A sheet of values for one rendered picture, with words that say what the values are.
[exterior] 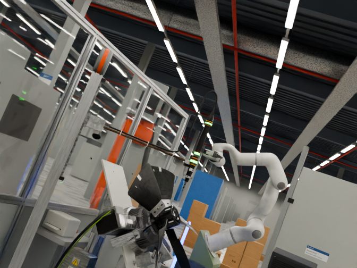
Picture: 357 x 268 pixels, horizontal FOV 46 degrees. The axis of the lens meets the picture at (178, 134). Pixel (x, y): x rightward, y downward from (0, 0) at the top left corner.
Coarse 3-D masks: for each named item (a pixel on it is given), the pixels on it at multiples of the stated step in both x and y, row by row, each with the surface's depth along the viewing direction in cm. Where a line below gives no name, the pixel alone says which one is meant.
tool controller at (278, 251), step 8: (272, 256) 252; (280, 256) 250; (288, 256) 250; (296, 256) 254; (272, 264) 252; (280, 264) 250; (288, 264) 248; (296, 264) 246; (304, 264) 245; (312, 264) 248
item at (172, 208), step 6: (168, 210) 234; (174, 210) 239; (150, 216) 235; (156, 216) 237; (162, 216) 234; (168, 216) 233; (174, 216) 235; (156, 222) 235; (162, 222) 234; (174, 222) 233; (180, 222) 239; (156, 228) 234; (168, 228) 236
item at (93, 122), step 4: (88, 116) 237; (92, 116) 236; (96, 116) 237; (88, 120) 237; (92, 120) 236; (96, 120) 237; (100, 120) 237; (104, 120) 238; (84, 124) 236; (88, 124) 236; (92, 124) 236; (96, 124) 237; (100, 124) 237; (92, 128) 236; (96, 128) 237; (100, 128) 237
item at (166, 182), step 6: (156, 168) 259; (162, 168) 262; (156, 174) 255; (162, 174) 258; (168, 174) 261; (162, 180) 254; (168, 180) 258; (162, 186) 252; (168, 186) 254; (162, 192) 249; (168, 192) 251; (162, 198) 246; (168, 198) 248
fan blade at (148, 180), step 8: (144, 168) 225; (144, 176) 225; (152, 176) 229; (144, 184) 224; (152, 184) 229; (128, 192) 216; (136, 192) 220; (144, 192) 225; (152, 192) 229; (136, 200) 222; (144, 200) 226; (152, 200) 230; (152, 208) 231
